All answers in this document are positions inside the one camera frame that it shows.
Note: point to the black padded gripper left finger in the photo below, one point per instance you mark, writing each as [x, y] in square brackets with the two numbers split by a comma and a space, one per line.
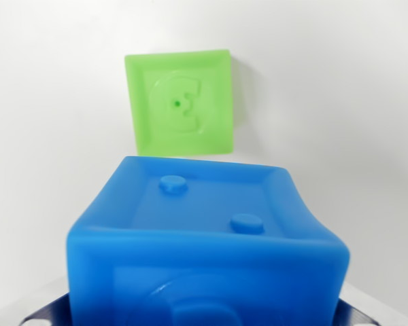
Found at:
[52, 314]

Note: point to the blue number cube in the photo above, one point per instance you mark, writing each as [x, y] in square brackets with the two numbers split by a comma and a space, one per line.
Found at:
[204, 258]

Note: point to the black padded gripper right finger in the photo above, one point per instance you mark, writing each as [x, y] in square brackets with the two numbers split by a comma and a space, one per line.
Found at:
[355, 314]

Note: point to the green number cube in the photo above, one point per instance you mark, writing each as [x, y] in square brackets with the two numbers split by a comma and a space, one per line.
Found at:
[177, 102]

